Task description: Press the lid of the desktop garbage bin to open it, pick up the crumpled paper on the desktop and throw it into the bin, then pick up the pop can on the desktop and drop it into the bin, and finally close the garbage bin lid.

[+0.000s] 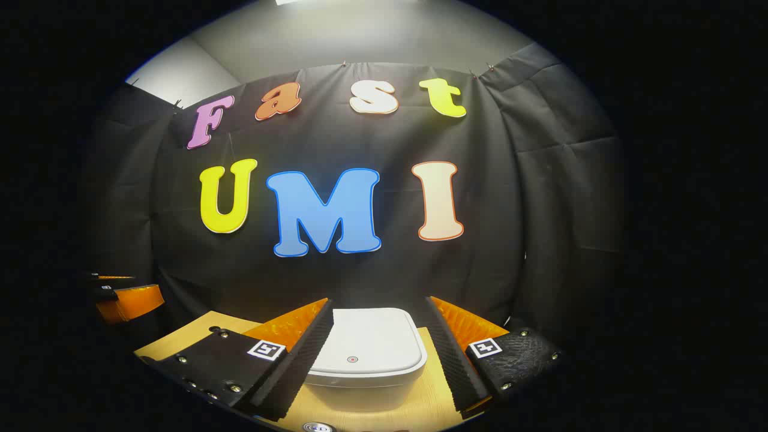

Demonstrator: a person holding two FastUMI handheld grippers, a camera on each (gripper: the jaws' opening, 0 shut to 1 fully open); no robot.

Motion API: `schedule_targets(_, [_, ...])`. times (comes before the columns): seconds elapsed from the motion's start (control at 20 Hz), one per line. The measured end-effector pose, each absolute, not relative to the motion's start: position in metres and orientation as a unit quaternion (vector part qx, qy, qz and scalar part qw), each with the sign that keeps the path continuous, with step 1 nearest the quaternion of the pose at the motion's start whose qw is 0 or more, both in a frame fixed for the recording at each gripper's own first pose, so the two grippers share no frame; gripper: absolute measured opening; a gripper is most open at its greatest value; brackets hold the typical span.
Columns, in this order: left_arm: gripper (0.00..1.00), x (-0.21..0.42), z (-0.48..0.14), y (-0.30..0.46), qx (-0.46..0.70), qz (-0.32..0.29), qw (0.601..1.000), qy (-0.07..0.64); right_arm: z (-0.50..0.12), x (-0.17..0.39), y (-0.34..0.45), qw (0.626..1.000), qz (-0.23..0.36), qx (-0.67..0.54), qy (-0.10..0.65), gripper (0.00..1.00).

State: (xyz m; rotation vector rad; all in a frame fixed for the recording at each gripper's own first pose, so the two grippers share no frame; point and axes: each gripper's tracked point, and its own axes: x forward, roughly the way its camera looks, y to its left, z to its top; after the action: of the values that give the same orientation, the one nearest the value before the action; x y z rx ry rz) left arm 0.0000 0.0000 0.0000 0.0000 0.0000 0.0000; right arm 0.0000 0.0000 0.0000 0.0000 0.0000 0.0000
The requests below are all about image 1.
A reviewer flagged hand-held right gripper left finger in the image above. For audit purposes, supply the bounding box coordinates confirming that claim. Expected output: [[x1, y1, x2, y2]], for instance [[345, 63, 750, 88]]
[[139, 297, 335, 422]]

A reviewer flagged wooden desktop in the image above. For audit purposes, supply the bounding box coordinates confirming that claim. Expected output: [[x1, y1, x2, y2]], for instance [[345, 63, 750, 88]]
[[133, 309, 481, 432]]

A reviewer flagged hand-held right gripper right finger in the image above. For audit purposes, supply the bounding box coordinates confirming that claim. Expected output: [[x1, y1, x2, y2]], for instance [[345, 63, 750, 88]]
[[425, 295, 563, 419]]

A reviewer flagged white desktop garbage bin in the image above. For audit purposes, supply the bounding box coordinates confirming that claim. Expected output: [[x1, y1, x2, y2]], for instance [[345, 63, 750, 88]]
[[303, 308, 428, 415]]

